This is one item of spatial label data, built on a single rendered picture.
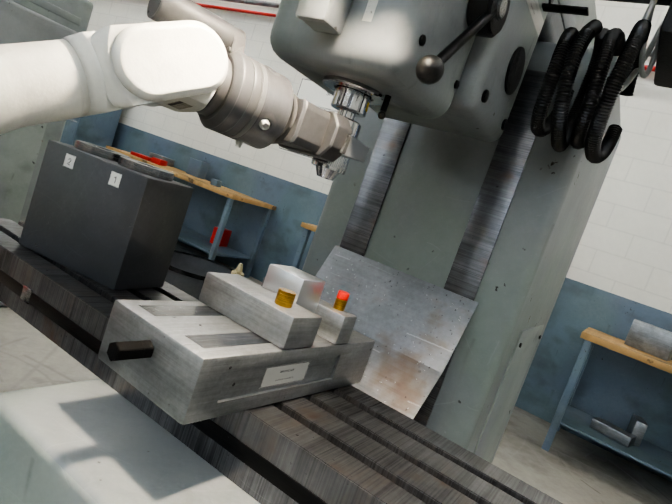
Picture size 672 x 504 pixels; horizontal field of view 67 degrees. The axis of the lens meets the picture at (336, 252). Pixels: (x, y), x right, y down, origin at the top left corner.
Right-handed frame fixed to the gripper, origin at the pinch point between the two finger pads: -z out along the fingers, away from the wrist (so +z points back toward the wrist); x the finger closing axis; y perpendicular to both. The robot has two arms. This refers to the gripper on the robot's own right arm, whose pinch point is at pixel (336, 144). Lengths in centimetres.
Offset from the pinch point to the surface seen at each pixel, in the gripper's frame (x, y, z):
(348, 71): -4.6, -7.5, 5.6
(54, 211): 40, 24, 19
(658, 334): 50, 16, -368
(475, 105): -7.6, -11.9, -14.7
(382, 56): -9.9, -9.1, 6.1
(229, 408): -12.0, 30.9, 11.3
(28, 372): 182, 124, -26
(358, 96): -2.2, -6.3, 1.0
